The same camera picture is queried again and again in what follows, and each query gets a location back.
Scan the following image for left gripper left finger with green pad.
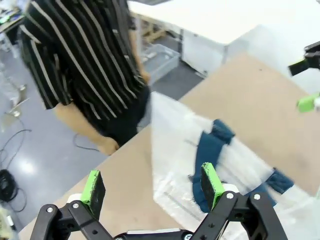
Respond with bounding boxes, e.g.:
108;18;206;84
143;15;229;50
29;169;118;240

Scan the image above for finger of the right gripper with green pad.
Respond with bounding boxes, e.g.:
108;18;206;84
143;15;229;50
296;92;320;113
287;41;320;77

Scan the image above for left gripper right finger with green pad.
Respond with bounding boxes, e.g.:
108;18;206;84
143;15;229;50
192;161;290;240

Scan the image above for clear shopping bag blue handles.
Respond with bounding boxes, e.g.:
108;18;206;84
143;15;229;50
149;91;320;240

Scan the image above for person's right forearm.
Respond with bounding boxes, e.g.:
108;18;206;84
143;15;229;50
53;102;111;151

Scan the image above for person's right hand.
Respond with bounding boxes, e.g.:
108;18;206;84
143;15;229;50
98;136;120;156

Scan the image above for white table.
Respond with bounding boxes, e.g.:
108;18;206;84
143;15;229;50
127;0;320;47

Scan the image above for white cabinet panel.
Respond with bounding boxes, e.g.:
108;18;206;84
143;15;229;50
182;28;226;76

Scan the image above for metal floor stand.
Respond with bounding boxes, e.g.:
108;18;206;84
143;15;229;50
4;74;30;118

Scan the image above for person in striped black shirt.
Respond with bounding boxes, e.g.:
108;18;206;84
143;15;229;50
19;0;152;147

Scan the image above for clear plastic storage bin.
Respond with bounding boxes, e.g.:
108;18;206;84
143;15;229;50
141;43;181;85

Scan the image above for coiled black cable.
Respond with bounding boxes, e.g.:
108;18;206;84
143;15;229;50
0;169;27;213

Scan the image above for thin black floor cable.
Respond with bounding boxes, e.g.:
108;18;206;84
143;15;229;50
0;128;32;173

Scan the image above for wooden pallet frame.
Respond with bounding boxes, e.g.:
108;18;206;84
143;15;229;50
139;14;168;45

